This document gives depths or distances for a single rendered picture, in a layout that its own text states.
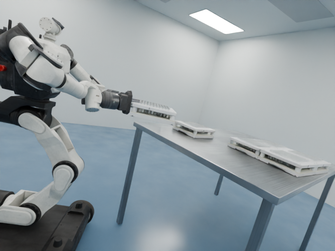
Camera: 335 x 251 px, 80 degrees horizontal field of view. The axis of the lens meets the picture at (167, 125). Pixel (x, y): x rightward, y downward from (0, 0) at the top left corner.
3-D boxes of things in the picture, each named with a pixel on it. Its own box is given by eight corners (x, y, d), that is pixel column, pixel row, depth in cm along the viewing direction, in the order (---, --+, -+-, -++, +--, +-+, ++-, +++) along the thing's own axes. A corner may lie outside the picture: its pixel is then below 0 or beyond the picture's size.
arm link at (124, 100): (127, 90, 112) (106, 86, 104) (135, 93, 104) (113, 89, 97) (123, 112, 114) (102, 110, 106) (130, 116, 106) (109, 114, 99)
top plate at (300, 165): (277, 152, 141) (278, 149, 141) (317, 167, 122) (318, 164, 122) (259, 151, 127) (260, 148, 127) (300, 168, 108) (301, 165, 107)
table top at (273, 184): (233, 132, 256) (234, 130, 255) (341, 171, 175) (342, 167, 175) (132, 125, 156) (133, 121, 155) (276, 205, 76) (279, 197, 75)
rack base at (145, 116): (169, 118, 133) (170, 114, 133) (174, 125, 109) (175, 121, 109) (133, 110, 130) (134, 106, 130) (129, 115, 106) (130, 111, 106)
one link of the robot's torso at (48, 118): (-15, 122, 106) (-12, 89, 103) (3, 118, 118) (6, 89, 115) (41, 133, 109) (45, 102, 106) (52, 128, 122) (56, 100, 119)
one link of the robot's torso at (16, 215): (-6, 224, 114) (-4, 204, 111) (17, 204, 133) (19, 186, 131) (32, 229, 116) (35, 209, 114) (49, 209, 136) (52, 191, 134)
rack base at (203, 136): (192, 129, 180) (192, 127, 180) (213, 138, 162) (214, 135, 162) (172, 128, 164) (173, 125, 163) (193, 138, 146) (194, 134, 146)
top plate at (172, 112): (171, 111, 133) (172, 108, 132) (176, 116, 109) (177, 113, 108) (135, 102, 129) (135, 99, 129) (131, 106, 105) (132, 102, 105)
